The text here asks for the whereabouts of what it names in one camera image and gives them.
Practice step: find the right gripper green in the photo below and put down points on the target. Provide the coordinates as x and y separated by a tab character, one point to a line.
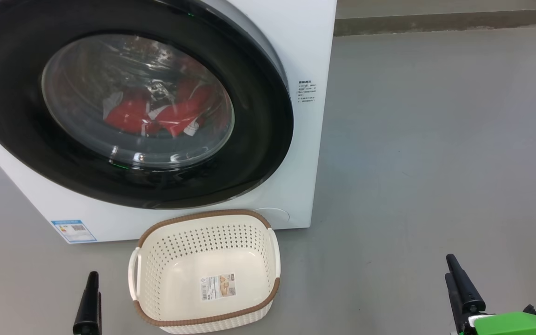
514	325

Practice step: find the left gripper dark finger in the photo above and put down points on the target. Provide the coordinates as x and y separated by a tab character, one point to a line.
89	311

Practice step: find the red and white garment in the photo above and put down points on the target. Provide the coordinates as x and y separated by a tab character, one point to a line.
128	116

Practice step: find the black round washer door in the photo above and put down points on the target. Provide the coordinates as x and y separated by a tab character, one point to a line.
258	139

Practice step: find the cream perforated basket brown rim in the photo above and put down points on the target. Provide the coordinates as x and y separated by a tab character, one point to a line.
249	237

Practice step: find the white front-load washing machine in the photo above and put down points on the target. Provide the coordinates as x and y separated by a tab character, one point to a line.
305	153

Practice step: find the blue energy label sticker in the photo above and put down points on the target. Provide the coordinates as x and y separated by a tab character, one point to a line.
73	231

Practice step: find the paper product label sticker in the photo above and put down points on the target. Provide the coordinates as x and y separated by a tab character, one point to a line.
219	286

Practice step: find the round white filter cover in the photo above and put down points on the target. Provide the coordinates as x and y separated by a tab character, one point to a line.
275	215

